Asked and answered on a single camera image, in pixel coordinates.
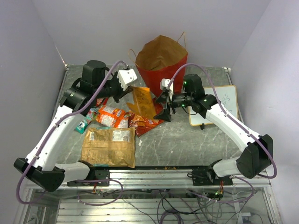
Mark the red paper bag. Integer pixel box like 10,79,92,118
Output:
127,31,188,97

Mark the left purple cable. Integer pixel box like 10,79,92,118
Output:
15,60,128,205

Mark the teal Fox's mint bag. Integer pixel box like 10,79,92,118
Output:
75,107,99,134

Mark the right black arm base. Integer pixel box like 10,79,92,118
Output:
187,169,233,186

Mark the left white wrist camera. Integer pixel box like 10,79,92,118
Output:
117,69,137,91

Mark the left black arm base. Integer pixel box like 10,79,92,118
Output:
93,169,110,187

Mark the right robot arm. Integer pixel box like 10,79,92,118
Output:
154,74,273,185

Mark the red Doritos bag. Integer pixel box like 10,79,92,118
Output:
128,98,164,137

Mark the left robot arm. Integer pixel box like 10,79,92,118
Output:
14,60,137,193

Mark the yellow Kettle chips bag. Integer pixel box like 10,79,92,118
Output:
127,87,157,119

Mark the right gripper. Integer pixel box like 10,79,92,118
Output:
153,91,193,121

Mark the small red snack packet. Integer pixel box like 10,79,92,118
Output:
96,98,108,107

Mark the aluminium frame rail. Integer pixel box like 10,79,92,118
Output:
25,168,271,190

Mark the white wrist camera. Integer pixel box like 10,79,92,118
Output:
117,69,137,91
160,78,173,98

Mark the brown paper snack bag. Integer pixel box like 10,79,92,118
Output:
81,127,135,168

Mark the small whiteboard with stand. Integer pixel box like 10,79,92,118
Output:
188,85,239,126

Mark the orange Fox's candy bag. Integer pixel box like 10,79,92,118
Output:
96,105,128,128

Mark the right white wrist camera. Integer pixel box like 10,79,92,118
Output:
160,78,173,98

